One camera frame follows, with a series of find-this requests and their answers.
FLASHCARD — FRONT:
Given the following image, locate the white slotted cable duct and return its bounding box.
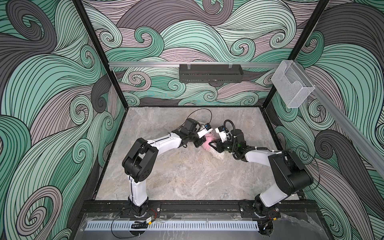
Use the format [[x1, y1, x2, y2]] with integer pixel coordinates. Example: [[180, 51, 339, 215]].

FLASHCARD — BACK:
[[85, 220, 259, 231]]

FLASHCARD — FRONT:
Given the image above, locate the pink knitted bear sweater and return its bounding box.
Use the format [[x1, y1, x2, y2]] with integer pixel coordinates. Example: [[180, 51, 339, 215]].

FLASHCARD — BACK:
[[202, 133, 215, 152]]

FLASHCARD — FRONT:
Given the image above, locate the aluminium rail back wall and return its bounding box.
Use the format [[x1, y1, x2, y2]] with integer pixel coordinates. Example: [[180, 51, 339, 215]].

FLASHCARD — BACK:
[[109, 61, 280, 69]]

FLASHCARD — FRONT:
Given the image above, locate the black perforated wall tray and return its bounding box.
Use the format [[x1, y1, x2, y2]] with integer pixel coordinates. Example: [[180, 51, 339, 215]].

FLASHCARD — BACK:
[[179, 65, 244, 84]]

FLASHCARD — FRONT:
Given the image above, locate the clear plastic wall bin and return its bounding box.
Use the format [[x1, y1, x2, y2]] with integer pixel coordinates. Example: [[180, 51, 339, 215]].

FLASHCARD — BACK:
[[271, 60, 315, 109]]

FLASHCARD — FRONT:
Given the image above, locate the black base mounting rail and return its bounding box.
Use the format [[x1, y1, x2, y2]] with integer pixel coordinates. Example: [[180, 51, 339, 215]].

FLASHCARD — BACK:
[[81, 200, 319, 219]]

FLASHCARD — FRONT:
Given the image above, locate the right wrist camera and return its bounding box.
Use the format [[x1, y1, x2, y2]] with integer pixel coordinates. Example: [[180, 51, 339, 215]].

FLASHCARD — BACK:
[[215, 126, 231, 143]]

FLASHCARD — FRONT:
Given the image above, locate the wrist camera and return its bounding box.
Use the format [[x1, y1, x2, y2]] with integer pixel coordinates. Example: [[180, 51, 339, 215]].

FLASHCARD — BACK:
[[198, 123, 213, 139], [215, 126, 231, 143]]

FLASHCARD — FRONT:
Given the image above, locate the white plush teddy bear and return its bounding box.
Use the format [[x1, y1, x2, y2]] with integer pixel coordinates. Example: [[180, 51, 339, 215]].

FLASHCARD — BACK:
[[209, 148, 225, 160]]

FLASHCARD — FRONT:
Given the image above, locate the black enclosure corner post left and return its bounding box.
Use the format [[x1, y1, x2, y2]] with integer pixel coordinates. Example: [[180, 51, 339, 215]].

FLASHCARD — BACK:
[[73, 0, 129, 111]]

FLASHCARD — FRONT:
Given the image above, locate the black enclosure corner post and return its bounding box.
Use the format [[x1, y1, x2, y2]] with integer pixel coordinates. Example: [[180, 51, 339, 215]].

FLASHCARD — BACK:
[[73, 0, 129, 111], [262, 0, 329, 111]]

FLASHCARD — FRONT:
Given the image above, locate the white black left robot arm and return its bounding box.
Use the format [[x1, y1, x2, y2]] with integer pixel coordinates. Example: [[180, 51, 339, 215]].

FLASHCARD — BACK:
[[122, 118, 213, 209]]

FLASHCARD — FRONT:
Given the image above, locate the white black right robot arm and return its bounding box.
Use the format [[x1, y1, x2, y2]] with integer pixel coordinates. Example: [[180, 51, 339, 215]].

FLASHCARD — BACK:
[[209, 126, 314, 215]]

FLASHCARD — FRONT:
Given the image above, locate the black enclosure corner post right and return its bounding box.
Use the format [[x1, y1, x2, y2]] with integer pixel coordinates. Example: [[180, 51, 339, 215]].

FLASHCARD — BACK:
[[262, 0, 329, 111]]

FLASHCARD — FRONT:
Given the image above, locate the aluminium rail wall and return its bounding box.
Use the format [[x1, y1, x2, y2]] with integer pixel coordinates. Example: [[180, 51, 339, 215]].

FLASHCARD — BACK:
[[298, 64, 384, 175], [109, 61, 280, 69]]

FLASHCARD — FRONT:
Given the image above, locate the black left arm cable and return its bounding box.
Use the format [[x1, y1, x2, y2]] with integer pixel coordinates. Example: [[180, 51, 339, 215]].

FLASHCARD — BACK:
[[185, 108, 213, 125]]

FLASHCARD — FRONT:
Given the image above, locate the aluminium rail right wall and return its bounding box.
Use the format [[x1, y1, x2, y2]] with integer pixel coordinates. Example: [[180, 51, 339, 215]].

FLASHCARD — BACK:
[[298, 64, 384, 175]]

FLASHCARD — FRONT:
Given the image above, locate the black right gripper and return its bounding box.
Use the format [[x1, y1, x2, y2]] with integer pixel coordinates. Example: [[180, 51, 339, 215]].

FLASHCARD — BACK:
[[208, 137, 238, 154]]

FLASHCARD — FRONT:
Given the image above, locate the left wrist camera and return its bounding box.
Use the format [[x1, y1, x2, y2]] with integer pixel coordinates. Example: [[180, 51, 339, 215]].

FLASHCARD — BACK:
[[198, 123, 213, 139]]

